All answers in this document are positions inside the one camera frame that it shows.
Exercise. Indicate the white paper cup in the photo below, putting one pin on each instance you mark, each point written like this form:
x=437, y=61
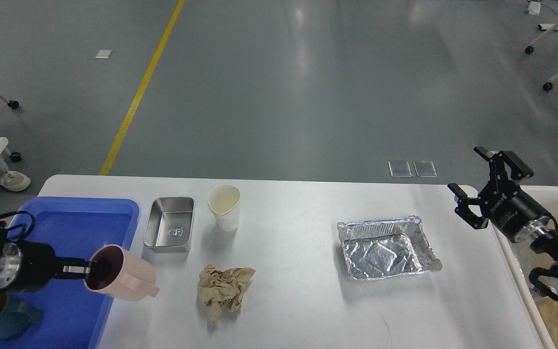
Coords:
x=224, y=203

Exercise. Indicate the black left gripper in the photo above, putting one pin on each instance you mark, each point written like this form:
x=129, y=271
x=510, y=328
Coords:
x=27, y=266

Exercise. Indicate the left clear floor plate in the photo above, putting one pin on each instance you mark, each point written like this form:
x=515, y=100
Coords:
x=399, y=168

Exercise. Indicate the white plastic bin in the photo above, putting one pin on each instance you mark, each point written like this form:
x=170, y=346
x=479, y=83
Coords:
x=543, y=311

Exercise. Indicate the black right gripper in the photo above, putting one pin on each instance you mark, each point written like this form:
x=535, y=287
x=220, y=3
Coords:
x=502, y=200

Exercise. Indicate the right clear floor plate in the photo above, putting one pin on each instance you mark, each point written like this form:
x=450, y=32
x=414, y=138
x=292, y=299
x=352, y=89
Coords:
x=425, y=168

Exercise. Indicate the crumpled brown paper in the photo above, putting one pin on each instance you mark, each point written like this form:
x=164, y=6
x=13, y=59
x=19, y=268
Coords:
x=223, y=290

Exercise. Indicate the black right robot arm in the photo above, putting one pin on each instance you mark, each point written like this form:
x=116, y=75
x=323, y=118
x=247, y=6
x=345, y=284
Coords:
x=541, y=240

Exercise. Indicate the clear floor plate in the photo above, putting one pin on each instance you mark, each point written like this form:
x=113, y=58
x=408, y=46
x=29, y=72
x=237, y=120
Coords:
x=425, y=168
x=399, y=168

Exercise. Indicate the blue plastic tray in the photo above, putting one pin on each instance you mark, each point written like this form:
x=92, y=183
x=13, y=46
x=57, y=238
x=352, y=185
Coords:
x=74, y=317

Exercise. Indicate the stainless steel rectangular container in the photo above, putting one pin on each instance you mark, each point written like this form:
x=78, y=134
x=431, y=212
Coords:
x=169, y=225

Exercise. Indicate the white paper on floor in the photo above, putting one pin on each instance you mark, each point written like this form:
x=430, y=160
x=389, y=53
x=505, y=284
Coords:
x=103, y=54

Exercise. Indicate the aluminium foil tray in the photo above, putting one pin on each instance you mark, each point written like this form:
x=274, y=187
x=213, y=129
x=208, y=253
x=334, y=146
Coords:
x=386, y=248

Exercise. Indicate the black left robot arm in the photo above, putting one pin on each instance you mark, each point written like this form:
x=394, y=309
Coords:
x=17, y=226

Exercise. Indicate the white sneaker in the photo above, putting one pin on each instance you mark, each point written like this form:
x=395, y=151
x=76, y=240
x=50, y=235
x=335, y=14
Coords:
x=14, y=181

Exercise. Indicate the pink ceramic mug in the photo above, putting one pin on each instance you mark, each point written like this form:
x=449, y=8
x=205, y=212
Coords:
x=127, y=277

